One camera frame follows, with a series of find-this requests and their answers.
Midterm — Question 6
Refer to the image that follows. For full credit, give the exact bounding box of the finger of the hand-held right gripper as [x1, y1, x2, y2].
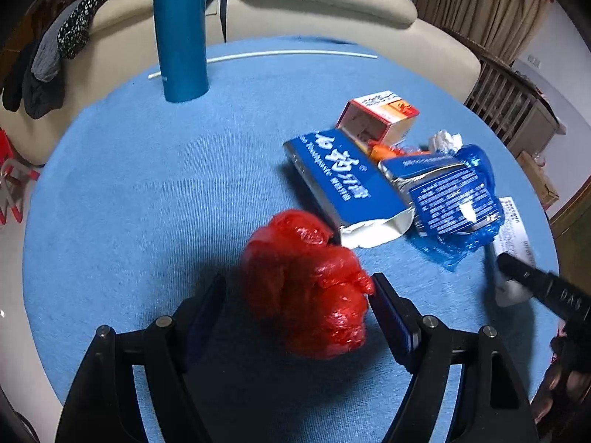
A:
[496, 251, 553, 304]

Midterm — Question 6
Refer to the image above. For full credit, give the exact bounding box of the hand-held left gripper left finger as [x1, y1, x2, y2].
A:
[55, 273, 228, 443]

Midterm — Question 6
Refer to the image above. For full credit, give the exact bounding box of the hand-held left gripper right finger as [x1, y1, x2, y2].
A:
[369, 272, 541, 443]

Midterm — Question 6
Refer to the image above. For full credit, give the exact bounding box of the white printed paper slip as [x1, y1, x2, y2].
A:
[489, 196, 539, 308]

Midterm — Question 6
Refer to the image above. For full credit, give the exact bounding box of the red plastic bag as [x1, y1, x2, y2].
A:
[240, 209, 377, 361]

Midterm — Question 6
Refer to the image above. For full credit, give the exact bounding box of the blue plastic bag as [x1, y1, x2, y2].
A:
[416, 144, 506, 272]

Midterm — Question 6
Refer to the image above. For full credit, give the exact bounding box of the long blue toothpaste box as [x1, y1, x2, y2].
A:
[283, 128, 416, 249]

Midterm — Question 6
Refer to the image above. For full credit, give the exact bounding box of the orange snack wrapper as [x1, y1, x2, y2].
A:
[369, 144, 430, 162]

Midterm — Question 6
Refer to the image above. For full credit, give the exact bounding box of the person's right hand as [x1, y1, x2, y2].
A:
[531, 337, 591, 425]

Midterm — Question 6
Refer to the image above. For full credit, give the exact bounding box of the wooden door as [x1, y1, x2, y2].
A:
[549, 189, 591, 259]

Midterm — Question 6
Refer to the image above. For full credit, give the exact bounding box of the cardboard box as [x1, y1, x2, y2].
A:
[517, 150, 559, 210]

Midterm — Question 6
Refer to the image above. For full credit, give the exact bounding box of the white tissue ball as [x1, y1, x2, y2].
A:
[429, 130, 463, 153]

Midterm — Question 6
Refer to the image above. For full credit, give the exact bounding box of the blue tablecloth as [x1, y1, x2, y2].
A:
[22, 37, 557, 443]

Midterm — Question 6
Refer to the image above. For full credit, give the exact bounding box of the wooden baby crib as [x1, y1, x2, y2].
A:
[443, 32, 561, 158]

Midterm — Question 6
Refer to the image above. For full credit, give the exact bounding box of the small orange white carton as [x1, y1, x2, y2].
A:
[335, 91, 420, 148]

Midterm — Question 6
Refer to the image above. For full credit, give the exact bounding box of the red metal stool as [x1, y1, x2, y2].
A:
[0, 129, 41, 224]

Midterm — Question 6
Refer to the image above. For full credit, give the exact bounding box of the thin white rod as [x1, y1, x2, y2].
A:
[148, 50, 378, 79]

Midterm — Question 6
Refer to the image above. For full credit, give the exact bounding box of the brown curtain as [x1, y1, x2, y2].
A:
[411, 0, 555, 65]

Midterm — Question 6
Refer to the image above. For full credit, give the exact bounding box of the blue thermos bottle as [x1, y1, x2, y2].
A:
[150, 0, 211, 103]

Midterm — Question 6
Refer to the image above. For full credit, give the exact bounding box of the dark cloth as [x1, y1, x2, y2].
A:
[2, 39, 65, 118]

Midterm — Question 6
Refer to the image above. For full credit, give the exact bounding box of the grey cloth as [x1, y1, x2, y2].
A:
[30, 0, 88, 84]

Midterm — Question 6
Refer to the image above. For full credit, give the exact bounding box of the beige leather sofa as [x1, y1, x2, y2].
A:
[0, 0, 483, 167]

